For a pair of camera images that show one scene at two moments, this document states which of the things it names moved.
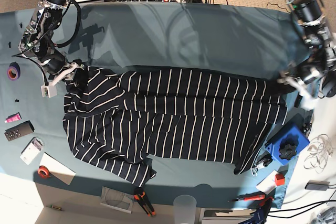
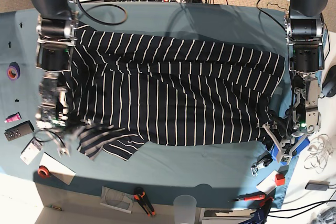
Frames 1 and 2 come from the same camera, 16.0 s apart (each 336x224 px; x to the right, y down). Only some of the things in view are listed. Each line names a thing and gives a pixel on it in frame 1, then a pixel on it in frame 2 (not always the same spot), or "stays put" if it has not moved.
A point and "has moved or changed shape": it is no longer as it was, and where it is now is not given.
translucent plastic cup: [185, 207] stays put
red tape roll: [43, 172] stays put
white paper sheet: [56, 169] stays put
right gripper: [307, 101] -> [285, 145]
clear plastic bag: [117, 199] stays put
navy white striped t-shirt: [117, 120] has moved or changed shape
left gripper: [81, 79] -> [62, 135]
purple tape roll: [13, 71] stays put
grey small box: [315, 185] stays put
